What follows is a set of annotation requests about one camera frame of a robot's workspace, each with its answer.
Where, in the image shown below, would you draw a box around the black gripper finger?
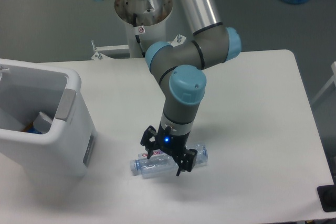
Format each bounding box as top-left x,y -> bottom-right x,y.
173,148 -> 197,176
140,125 -> 159,159

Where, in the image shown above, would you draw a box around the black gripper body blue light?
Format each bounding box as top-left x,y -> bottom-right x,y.
154,126 -> 189,163

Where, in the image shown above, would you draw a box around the clear plastic water bottle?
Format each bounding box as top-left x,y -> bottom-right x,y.
130,143 -> 208,178

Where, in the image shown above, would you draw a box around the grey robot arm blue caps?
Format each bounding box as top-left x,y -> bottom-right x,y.
95,0 -> 241,173

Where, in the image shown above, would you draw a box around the white plastic trash can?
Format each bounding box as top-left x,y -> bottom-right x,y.
1,59 -> 96,176

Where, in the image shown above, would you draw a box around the black clamp at table edge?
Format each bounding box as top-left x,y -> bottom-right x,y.
317,185 -> 335,212

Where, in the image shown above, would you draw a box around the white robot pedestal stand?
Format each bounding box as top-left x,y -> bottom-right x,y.
91,0 -> 186,61

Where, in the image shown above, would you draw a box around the black cable on pedestal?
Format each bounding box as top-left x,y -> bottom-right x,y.
133,13 -> 147,58

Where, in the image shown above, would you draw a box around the white furniture frame right edge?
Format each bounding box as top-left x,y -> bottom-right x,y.
311,61 -> 335,109

